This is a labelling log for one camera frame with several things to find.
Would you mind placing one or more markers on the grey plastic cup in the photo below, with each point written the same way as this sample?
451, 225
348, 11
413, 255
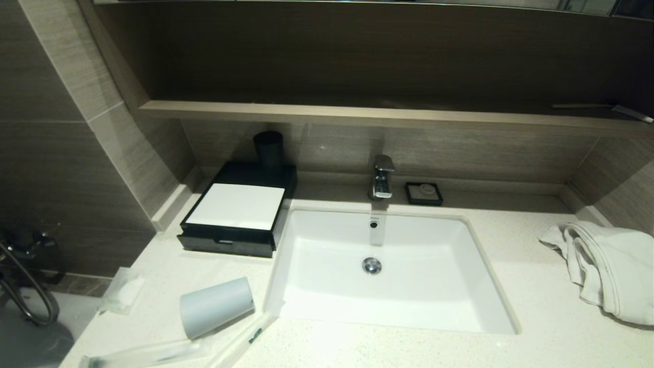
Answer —
214, 306

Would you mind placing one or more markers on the black drawer amenity box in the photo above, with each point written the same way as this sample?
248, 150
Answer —
235, 244

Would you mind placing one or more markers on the chrome faucet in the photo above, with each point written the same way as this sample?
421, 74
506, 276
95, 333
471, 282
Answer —
382, 179

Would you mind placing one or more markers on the black plastic cup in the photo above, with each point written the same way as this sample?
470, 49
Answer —
268, 151

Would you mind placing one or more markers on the black square soap dish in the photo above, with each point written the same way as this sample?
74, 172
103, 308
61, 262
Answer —
409, 198

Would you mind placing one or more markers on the chrome sink drain plug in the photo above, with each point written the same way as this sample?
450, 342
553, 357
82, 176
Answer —
372, 265

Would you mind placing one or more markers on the round white soap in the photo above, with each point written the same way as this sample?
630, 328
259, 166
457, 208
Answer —
426, 191

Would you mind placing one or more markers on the white ceramic sink basin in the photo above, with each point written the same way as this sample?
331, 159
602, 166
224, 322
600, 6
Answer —
434, 276

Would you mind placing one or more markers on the wrapped toothbrush with green mark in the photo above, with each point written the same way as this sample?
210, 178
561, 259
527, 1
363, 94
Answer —
245, 340

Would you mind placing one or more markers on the small clear cotton packet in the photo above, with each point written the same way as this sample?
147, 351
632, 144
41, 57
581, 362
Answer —
122, 294

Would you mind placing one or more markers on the long clear wrapped packet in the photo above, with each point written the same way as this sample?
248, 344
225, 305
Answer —
153, 352

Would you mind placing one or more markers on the white crumpled towel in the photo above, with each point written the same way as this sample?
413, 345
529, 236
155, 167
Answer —
613, 266

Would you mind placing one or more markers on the grey wrapped shelf item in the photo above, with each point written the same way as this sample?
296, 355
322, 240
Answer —
633, 113

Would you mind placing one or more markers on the wooden wall shelf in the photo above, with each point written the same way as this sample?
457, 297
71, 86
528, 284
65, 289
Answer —
357, 115

